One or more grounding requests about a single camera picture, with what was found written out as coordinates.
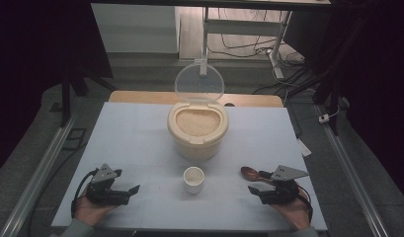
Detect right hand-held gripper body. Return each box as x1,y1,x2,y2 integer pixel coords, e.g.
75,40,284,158
260,164,310,205

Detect dark curtain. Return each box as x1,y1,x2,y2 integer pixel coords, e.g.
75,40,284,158
283,0,404,205
0,0,115,181

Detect white desk frame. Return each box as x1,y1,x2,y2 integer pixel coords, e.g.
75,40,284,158
199,5,293,80

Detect person's left hand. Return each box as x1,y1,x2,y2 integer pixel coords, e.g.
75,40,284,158
73,189,121,228

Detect clear plastic container lid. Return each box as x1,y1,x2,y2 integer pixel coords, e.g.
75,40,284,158
174,62,226,104

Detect white cup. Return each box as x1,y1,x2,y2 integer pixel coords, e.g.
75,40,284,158
182,166,205,196

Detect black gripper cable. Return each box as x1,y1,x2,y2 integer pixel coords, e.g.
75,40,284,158
295,183,315,222
69,169,99,220

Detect black stand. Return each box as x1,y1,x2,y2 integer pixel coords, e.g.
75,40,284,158
58,55,118,128
287,62,352,136

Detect black floor frame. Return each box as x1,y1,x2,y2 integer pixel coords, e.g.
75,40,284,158
61,127,88,152

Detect black floor cables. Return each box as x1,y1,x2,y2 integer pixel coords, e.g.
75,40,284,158
206,8,306,62

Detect white cabinet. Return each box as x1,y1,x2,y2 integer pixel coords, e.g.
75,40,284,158
90,2,180,54

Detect white board sheet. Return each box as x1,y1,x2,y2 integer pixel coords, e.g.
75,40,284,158
50,101,329,232

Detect person's right hand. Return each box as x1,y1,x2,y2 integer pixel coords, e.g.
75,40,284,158
270,192,313,231

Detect white tag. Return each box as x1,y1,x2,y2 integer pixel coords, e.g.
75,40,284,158
295,138,313,158

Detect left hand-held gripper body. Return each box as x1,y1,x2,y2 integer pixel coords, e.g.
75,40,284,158
85,163,131,207

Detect cream rice container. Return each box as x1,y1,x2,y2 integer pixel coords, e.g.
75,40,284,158
166,101,230,163

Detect rice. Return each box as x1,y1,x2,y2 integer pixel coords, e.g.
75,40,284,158
175,109,221,138

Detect metal rail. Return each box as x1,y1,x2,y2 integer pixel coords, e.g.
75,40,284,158
313,104,391,237
0,114,78,237

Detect brown wooden spoon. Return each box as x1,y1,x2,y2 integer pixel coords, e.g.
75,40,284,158
240,165,274,185

